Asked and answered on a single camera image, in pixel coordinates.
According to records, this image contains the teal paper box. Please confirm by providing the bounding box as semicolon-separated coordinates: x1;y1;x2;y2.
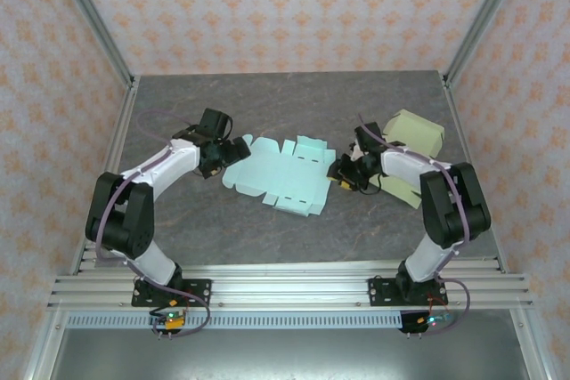
221;133;336;220

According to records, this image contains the light green paper box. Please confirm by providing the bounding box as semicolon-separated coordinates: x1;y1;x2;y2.
381;108;446;211

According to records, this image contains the grey metal sheet panel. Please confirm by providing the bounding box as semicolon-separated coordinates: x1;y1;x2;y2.
24;328;547;380

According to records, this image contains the aluminium side rail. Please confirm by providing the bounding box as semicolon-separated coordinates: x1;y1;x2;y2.
69;76;142;275
440;73;509;273

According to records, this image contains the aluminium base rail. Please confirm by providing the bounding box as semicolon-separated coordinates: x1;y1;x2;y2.
46;257;534;311

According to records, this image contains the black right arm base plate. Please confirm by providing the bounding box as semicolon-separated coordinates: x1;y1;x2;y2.
368;277;449;308

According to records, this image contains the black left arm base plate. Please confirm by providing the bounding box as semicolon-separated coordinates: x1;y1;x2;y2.
131;279;213;308

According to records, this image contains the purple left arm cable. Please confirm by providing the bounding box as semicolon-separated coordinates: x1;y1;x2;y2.
94;109;212;341

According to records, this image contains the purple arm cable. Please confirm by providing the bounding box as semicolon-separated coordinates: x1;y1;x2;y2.
358;115;472;337
94;109;212;341

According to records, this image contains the grey slotted cable duct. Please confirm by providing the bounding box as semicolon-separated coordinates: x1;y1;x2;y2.
65;311;455;331

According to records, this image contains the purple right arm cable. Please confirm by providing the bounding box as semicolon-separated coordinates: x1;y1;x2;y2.
358;115;472;337

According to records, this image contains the aluminium frame post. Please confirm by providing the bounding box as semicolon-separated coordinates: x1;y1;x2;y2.
443;0;532;87
47;0;136;87

